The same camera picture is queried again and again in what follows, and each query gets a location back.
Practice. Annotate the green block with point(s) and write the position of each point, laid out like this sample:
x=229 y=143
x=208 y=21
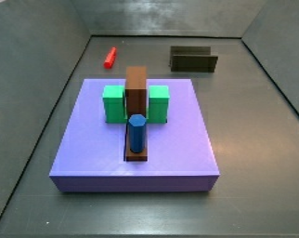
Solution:
x=113 y=100
x=159 y=99

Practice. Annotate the brown T-shaped block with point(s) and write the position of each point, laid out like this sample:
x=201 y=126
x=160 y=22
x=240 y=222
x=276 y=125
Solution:
x=136 y=95

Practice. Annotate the green block left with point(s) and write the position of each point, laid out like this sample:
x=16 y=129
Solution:
x=113 y=100

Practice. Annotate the purple base board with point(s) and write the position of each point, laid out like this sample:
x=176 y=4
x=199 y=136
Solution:
x=89 y=163

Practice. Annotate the black angled holder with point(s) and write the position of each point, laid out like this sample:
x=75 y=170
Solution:
x=192 y=59

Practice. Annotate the red peg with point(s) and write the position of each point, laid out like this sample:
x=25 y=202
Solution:
x=109 y=59

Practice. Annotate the green block right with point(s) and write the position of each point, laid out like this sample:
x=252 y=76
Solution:
x=159 y=99

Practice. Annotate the blue hexagonal peg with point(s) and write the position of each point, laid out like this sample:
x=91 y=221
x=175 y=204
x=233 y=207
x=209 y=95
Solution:
x=137 y=131

